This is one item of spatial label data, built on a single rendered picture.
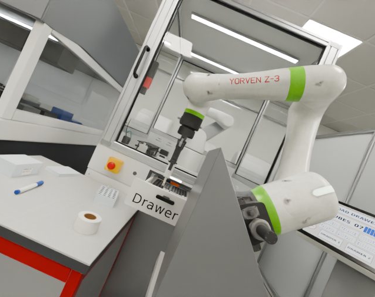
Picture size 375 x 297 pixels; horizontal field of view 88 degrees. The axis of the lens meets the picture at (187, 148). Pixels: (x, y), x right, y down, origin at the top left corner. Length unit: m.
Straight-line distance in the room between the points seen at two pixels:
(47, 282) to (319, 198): 0.69
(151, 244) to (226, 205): 0.84
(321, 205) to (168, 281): 0.38
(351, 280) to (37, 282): 1.25
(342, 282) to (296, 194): 0.85
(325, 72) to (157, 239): 1.05
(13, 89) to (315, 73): 1.19
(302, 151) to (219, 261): 0.51
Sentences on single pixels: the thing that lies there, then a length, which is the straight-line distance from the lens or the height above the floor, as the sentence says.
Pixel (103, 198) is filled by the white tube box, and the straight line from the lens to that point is 0.90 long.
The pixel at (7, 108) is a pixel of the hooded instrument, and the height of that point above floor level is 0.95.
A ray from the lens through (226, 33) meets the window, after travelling 1.29.
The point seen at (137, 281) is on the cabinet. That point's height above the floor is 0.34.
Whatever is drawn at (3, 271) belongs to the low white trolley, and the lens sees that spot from 0.74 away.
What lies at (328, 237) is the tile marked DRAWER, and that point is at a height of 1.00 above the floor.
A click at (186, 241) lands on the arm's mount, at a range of 0.43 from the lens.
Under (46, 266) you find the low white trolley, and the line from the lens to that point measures 0.66.
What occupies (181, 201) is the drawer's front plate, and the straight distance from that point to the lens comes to 0.79.
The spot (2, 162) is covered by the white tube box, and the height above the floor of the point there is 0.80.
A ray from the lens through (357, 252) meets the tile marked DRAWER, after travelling 1.25.
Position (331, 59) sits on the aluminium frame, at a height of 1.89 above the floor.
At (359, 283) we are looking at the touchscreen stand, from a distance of 1.34.
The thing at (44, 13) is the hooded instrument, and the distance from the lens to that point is 1.19.
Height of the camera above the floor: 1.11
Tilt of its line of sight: 1 degrees up
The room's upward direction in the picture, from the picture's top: 24 degrees clockwise
